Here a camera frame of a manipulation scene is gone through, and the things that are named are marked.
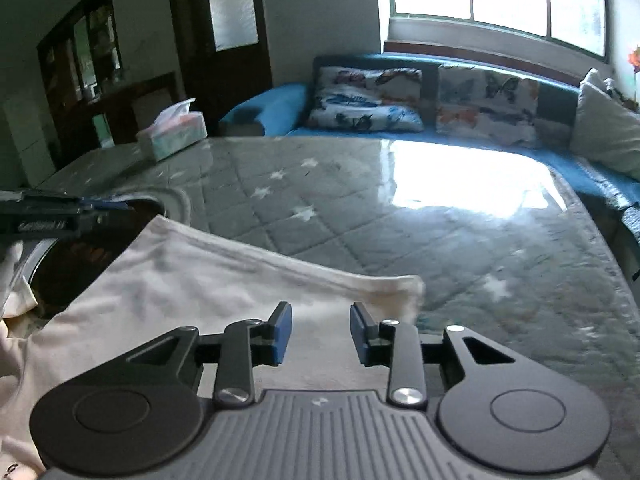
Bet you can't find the cream white sweater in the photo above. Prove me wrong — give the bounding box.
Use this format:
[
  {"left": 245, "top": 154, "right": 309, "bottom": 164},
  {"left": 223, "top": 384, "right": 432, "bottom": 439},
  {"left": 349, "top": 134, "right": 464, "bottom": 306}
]
[{"left": 1, "top": 218, "right": 425, "bottom": 479}]

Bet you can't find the round black induction cooktop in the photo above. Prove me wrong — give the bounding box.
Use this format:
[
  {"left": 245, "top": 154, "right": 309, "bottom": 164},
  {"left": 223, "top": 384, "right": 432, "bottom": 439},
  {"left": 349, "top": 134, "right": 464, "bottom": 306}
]
[{"left": 24, "top": 197, "right": 165, "bottom": 321}]

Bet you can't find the blue sofa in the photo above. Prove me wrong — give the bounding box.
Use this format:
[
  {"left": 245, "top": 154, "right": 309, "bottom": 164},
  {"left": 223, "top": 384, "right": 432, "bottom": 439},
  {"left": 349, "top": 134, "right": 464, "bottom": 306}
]
[{"left": 220, "top": 54, "right": 639, "bottom": 234}]

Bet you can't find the dark wooden door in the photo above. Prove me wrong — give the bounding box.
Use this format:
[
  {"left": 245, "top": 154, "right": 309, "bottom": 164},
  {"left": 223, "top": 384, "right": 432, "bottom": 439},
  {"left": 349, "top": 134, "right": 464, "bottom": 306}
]
[{"left": 169, "top": 0, "right": 272, "bottom": 136}]

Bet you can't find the colourful pinwheel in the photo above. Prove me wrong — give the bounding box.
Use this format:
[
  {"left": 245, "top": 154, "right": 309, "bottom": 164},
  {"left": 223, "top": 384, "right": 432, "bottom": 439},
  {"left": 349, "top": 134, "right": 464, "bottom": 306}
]
[{"left": 628, "top": 46, "right": 640, "bottom": 101}]

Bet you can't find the butterfly cushion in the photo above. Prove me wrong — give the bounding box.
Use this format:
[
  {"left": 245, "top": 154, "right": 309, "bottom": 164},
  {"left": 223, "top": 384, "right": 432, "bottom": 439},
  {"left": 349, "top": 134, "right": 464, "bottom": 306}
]
[
  {"left": 436, "top": 64, "right": 540, "bottom": 146},
  {"left": 306, "top": 66, "right": 424, "bottom": 133}
]

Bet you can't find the left butterfly cushion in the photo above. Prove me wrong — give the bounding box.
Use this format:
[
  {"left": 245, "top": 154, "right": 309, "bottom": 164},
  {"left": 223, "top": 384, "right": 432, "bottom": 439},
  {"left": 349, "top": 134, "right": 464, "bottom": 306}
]
[{"left": 306, "top": 66, "right": 424, "bottom": 133}]

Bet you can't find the right butterfly cushion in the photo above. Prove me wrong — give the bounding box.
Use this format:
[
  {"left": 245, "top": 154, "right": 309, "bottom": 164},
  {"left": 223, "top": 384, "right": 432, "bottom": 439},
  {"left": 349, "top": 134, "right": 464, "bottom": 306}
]
[{"left": 436, "top": 64, "right": 540, "bottom": 146}]

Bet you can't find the tissue box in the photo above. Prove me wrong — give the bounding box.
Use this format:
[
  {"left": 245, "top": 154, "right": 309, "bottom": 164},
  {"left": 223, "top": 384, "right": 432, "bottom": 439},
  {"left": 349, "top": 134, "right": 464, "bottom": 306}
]
[{"left": 136, "top": 98, "right": 207, "bottom": 162}]

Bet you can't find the grey quilted star tablecloth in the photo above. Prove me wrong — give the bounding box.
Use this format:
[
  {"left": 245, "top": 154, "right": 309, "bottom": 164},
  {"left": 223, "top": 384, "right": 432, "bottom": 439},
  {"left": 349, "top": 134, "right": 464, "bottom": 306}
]
[{"left": 43, "top": 136, "right": 639, "bottom": 479}]

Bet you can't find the plain grey pillow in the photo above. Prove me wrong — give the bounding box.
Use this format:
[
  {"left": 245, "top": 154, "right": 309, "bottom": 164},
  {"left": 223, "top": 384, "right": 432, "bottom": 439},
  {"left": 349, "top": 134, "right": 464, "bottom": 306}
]
[{"left": 570, "top": 68, "right": 639, "bottom": 180}]

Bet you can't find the dark glass cabinet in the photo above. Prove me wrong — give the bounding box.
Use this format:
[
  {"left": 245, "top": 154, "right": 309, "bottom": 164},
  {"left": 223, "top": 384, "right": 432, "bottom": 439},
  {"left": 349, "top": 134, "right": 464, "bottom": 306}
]
[{"left": 36, "top": 0, "right": 132, "bottom": 126}]

